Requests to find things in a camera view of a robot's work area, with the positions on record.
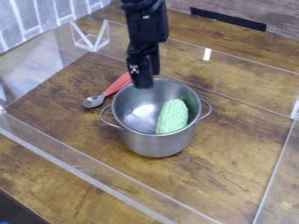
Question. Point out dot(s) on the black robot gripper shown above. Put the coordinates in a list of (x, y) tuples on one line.
[(148, 26)]

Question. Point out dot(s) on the green bumpy gourd toy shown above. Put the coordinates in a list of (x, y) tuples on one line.
[(173, 118)]

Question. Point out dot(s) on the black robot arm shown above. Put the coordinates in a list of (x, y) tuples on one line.
[(148, 26)]

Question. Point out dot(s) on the silver metal pot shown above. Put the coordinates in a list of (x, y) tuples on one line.
[(134, 111)]

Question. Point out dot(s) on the black strip on table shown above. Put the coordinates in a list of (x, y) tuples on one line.
[(229, 19)]

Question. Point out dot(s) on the clear acrylic corner bracket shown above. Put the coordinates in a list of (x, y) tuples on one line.
[(90, 42)]

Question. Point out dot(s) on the red-handled metal spoon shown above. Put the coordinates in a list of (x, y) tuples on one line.
[(97, 100)]

